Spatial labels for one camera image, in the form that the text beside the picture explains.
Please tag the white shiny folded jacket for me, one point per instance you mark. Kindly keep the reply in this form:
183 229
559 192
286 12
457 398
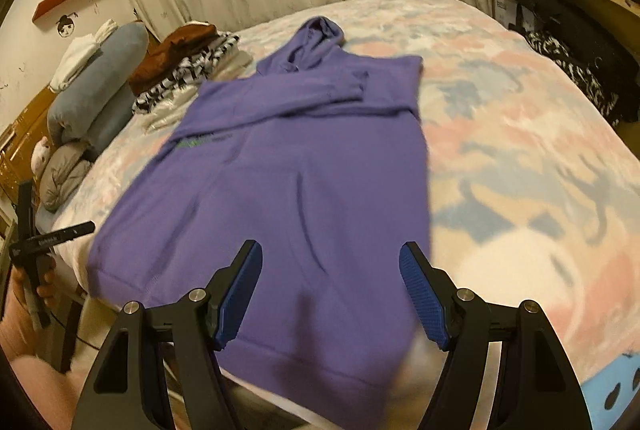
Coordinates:
170 110

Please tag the grey blue pillow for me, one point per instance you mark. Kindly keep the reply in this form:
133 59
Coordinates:
98 104

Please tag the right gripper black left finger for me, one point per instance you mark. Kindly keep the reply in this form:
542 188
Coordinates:
126 387

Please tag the purple hoodie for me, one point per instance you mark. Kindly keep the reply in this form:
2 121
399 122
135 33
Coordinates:
319 156

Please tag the grey folded puffer jacket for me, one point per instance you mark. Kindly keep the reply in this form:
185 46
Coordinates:
66 169

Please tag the brown folded garment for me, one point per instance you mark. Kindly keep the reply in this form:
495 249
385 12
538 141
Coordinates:
165 57

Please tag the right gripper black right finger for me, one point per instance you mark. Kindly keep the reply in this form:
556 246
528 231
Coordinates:
536 386

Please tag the black white patterned fabric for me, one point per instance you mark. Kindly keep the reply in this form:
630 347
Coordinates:
580 73

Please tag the white towel on pillow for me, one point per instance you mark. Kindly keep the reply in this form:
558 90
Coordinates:
78 54

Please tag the black white checkered garment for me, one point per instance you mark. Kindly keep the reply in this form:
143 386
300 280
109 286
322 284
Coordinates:
189 71

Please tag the person's left hand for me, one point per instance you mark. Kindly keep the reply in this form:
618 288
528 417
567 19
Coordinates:
46 290

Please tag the wooden headboard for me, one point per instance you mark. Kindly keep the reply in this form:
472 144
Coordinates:
18 142

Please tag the pastel floral bed blanket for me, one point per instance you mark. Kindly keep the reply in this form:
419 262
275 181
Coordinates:
532 194

